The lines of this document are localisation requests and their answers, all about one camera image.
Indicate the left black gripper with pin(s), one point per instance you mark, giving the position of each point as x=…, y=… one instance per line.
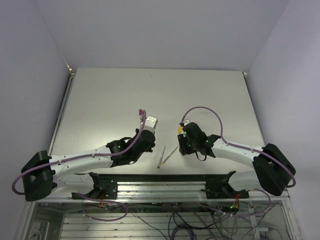
x=149, y=149

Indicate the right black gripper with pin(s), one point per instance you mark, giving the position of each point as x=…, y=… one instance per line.
x=183, y=148

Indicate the green pen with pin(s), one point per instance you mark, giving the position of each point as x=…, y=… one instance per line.
x=161, y=157

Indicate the yellow pen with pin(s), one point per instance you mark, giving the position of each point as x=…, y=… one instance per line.
x=171, y=153

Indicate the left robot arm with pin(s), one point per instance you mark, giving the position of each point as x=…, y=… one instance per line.
x=46, y=174

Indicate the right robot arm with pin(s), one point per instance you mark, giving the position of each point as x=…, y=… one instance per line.
x=270, y=169

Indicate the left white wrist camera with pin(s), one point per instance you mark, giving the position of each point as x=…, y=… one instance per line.
x=150, y=124

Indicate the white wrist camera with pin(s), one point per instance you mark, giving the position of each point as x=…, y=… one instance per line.
x=150, y=124
x=185, y=122

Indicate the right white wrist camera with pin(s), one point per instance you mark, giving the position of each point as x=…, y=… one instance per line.
x=185, y=122

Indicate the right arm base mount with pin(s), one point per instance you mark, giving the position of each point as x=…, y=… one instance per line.
x=217, y=187

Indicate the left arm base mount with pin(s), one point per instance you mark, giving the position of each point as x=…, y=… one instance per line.
x=105, y=188

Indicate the aluminium frame rails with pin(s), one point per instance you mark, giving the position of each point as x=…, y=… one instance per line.
x=158, y=207

